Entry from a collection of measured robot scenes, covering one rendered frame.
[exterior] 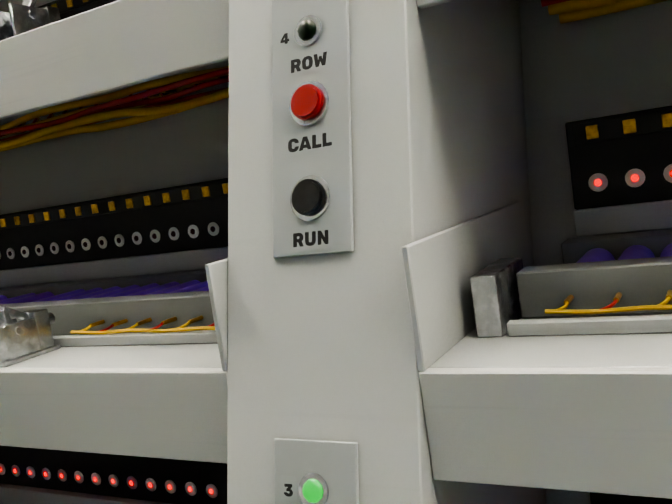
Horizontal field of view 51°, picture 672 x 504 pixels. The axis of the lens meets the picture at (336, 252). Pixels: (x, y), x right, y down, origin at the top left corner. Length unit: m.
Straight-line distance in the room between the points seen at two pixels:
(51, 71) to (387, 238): 0.25
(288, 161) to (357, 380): 0.10
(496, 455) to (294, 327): 0.10
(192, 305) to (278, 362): 0.12
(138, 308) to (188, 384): 0.12
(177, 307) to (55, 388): 0.08
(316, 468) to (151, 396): 0.10
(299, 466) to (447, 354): 0.08
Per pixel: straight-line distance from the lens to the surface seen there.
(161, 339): 0.42
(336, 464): 0.30
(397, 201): 0.29
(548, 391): 0.27
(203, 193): 0.57
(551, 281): 0.34
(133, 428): 0.38
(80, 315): 0.50
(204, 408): 0.35
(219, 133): 0.62
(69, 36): 0.45
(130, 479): 0.62
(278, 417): 0.32
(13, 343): 0.47
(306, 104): 0.32
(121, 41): 0.42
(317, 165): 0.31
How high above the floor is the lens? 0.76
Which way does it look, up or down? 8 degrees up
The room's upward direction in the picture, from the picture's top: 1 degrees counter-clockwise
